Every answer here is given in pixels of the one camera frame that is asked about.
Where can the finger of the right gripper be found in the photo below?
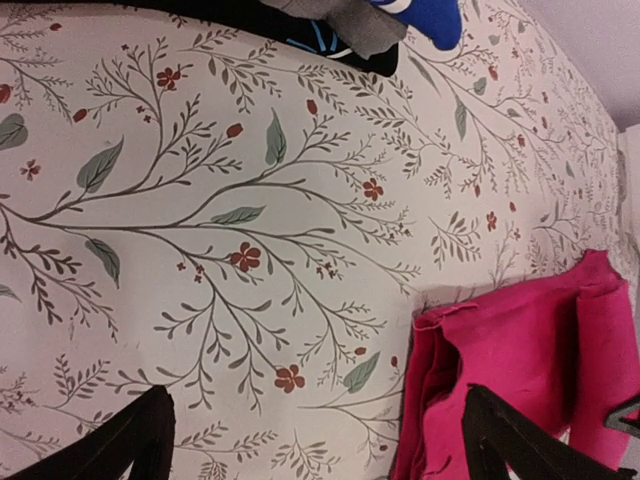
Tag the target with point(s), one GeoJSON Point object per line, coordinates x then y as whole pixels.
{"type": "Point", "coordinates": [625, 418]}

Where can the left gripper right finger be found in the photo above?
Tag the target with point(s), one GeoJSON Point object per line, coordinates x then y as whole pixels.
{"type": "Point", "coordinates": [498, 439]}

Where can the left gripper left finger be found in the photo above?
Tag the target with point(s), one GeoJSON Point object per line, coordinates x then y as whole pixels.
{"type": "Point", "coordinates": [138, 440]}

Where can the pink garment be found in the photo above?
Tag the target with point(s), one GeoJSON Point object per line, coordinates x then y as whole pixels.
{"type": "Point", "coordinates": [562, 350]}

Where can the blue t-shirt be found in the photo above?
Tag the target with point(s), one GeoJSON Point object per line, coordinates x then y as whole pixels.
{"type": "Point", "coordinates": [438, 20]}

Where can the grey shirt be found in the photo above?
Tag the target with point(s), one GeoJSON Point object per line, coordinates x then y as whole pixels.
{"type": "Point", "coordinates": [366, 29]}

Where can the floral tablecloth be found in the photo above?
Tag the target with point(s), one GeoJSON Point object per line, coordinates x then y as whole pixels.
{"type": "Point", "coordinates": [254, 225]}

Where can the folded black garment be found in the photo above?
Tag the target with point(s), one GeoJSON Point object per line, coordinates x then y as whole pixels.
{"type": "Point", "coordinates": [300, 27]}

